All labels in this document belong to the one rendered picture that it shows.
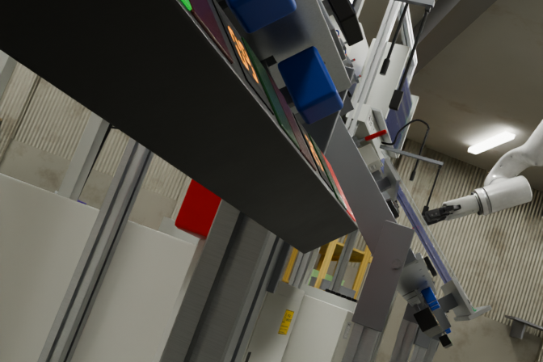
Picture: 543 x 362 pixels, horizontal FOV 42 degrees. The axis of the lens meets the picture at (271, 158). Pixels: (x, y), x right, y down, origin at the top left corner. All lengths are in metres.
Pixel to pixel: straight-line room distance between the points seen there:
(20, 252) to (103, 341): 0.25
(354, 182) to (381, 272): 0.17
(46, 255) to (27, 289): 0.07
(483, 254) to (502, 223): 0.54
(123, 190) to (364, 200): 0.43
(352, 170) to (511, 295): 9.86
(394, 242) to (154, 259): 0.43
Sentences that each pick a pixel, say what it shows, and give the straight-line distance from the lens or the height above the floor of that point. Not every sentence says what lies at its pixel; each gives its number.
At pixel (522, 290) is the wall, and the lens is 11.11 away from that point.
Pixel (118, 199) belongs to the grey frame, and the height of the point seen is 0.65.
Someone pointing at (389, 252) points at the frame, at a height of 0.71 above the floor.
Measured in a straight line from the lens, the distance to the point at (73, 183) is 1.43.
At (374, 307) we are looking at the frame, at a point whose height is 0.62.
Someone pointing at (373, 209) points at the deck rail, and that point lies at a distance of 1.22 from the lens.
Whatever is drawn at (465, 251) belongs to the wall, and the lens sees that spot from 10.79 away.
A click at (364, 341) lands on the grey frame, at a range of 1.15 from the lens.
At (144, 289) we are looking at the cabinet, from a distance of 1.31.
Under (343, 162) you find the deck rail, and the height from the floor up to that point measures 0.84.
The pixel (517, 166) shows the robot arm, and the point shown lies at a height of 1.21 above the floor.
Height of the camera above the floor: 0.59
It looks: 10 degrees up
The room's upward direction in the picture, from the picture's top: 20 degrees clockwise
